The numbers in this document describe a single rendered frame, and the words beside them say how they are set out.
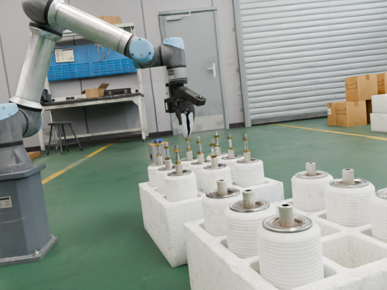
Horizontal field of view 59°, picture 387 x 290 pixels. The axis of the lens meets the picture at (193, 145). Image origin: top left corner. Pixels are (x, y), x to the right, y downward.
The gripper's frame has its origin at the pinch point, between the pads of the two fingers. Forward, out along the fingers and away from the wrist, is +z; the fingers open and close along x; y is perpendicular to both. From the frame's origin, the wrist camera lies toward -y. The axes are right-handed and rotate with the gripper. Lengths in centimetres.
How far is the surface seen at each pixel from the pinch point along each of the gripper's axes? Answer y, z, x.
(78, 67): 436, -97, -219
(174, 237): -18.5, 26.3, 30.4
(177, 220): -19.1, 21.6, 29.1
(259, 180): -30.3, 16.0, 2.2
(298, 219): -64, 10, 46
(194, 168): -10.7, 10.9, 10.2
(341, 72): 122, -42, -546
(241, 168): -26.3, 11.5, 5.5
